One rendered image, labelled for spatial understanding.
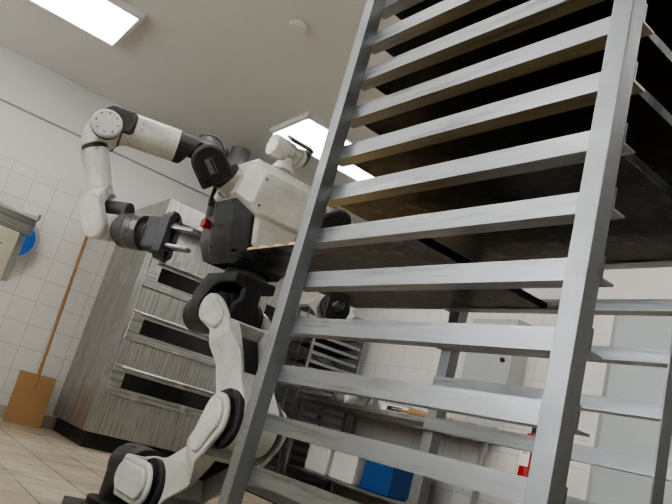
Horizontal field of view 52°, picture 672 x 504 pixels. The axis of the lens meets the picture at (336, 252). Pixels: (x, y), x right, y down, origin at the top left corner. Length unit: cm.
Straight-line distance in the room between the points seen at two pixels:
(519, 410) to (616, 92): 41
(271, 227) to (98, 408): 395
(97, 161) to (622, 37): 129
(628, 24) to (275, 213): 116
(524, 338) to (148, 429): 509
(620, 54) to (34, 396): 577
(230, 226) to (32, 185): 483
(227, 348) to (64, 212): 498
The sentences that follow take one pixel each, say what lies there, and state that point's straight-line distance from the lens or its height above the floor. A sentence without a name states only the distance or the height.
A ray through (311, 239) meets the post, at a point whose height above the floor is 86.
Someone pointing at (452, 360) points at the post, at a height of 75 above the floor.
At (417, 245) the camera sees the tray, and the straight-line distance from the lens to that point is 118.
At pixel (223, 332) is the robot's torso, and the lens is 178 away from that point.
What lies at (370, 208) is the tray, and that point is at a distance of 133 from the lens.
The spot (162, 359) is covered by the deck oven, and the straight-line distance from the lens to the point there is 581.
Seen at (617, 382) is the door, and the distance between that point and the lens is 540.
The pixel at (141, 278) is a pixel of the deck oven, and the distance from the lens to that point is 573.
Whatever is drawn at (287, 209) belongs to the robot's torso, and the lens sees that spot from 191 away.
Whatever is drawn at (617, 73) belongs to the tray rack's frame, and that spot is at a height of 103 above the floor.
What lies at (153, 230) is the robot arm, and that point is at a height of 87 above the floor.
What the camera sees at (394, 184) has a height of 95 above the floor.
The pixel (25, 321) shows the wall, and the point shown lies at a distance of 653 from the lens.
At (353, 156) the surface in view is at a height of 104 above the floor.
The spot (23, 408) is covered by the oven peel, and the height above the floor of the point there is 13.
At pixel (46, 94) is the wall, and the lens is 683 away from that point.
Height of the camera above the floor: 50
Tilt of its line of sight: 15 degrees up
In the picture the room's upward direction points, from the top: 16 degrees clockwise
